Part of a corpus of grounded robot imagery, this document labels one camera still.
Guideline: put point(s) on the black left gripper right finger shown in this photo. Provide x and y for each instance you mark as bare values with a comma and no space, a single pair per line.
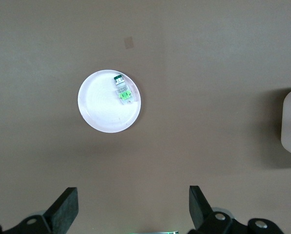
200,212

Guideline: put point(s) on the green push button switch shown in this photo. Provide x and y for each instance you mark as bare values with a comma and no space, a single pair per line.
124,95

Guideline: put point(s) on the pink round plate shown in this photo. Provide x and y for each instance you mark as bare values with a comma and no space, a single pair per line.
101,109

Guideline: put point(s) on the brown tape patch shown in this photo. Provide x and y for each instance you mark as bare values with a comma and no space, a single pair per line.
128,42

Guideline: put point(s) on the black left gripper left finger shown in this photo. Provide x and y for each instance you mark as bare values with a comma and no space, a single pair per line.
62,212

